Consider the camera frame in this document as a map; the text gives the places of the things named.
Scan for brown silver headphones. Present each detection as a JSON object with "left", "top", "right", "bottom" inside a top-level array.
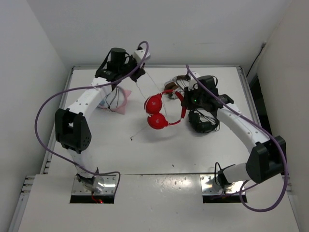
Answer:
[{"left": 164, "top": 74, "right": 191, "bottom": 99}]

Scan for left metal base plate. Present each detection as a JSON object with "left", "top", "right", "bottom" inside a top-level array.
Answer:
[{"left": 71, "top": 176, "right": 117, "bottom": 196}]

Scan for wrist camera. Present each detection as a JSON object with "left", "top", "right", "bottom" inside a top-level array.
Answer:
[
  {"left": 132, "top": 49, "right": 151, "bottom": 63},
  {"left": 188, "top": 72, "right": 200, "bottom": 91}
]

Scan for black headphones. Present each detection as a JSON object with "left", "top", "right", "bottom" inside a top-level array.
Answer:
[{"left": 188, "top": 109, "right": 220, "bottom": 134}]

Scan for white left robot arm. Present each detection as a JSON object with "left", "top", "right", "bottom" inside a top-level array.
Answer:
[{"left": 55, "top": 47, "right": 150, "bottom": 192}]

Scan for red wireless headphones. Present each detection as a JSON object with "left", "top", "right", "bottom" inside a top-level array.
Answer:
[{"left": 144, "top": 89, "right": 186, "bottom": 130}]

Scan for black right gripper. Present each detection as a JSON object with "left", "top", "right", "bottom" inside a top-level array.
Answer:
[{"left": 182, "top": 85, "right": 206, "bottom": 110}]

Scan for black wall cable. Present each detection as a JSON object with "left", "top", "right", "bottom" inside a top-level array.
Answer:
[{"left": 246, "top": 42, "right": 266, "bottom": 78}]

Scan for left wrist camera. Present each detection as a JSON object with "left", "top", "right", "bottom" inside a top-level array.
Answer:
[{"left": 132, "top": 49, "right": 151, "bottom": 63}]

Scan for metal base plate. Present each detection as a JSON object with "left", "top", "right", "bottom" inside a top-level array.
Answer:
[
  {"left": 71, "top": 176, "right": 117, "bottom": 196},
  {"left": 200, "top": 174, "right": 243, "bottom": 196}
]

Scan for white headphone cable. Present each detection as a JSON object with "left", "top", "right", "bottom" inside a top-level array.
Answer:
[{"left": 129, "top": 72, "right": 169, "bottom": 141}]

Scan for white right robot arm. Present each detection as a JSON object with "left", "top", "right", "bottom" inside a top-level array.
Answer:
[{"left": 183, "top": 75, "right": 286, "bottom": 189}]

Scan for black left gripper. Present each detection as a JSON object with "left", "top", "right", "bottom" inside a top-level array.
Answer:
[{"left": 118, "top": 54, "right": 144, "bottom": 82}]

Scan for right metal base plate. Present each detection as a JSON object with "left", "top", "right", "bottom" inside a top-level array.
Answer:
[{"left": 200, "top": 174, "right": 243, "bottom": 196}]

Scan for pink blue cat-ear headphones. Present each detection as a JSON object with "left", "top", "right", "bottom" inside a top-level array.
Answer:
[{"left": 98, "top": 87, "right": 131, "bottom": 115}]

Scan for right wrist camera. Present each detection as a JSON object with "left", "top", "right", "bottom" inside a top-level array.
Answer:
[{"left": 188, "top": 72, "right": 200, "bottom": 91}]

